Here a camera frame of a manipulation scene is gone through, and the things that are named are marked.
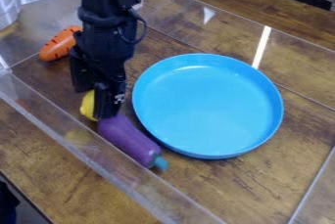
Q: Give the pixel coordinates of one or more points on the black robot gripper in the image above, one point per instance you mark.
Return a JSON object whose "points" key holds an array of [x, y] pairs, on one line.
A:
{"points": [[104, 45]]}

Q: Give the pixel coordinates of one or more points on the yellow toy lemon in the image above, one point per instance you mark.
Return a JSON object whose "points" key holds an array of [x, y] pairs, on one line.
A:
{"points": [[87, 106]]}

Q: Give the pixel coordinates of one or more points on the purple toy eggplant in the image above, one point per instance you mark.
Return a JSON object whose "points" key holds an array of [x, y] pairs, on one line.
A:
{"points": [[120, 133]]}

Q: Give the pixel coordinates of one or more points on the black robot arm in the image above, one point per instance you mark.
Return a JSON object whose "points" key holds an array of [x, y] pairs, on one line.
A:
{"points": [[109, 10]]}

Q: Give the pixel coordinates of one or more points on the blue round tray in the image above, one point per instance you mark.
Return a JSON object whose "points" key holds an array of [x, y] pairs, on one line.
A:
{"points": [[209, 106]]}

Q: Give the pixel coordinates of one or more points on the orange toy carrot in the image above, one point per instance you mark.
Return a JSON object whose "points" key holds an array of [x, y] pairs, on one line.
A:
{"points": [[59, 45]]}

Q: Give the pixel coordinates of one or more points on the clear acrylic enclosure wall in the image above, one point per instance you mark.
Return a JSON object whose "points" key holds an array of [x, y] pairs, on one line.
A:
{"points": [[81, 182]]}

